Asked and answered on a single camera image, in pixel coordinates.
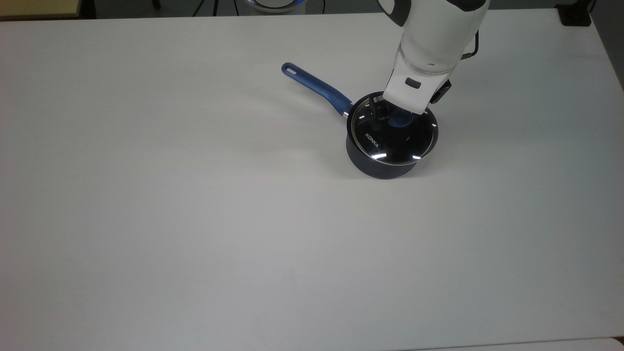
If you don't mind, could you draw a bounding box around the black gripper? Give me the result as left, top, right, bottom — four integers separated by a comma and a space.
368, 79, 452, 121

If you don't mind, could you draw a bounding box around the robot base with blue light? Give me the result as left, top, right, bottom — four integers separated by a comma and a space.
243, 0, 308, 14

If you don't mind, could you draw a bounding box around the dark saucepan with blue handle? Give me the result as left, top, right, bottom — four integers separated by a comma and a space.
281, 62, 439, 180

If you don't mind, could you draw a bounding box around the glass lid with blue knob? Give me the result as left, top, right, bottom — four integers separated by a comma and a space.
350, 92, 439, 167

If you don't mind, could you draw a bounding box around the wooden board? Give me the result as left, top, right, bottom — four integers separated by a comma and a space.
0, 0, 82, 20

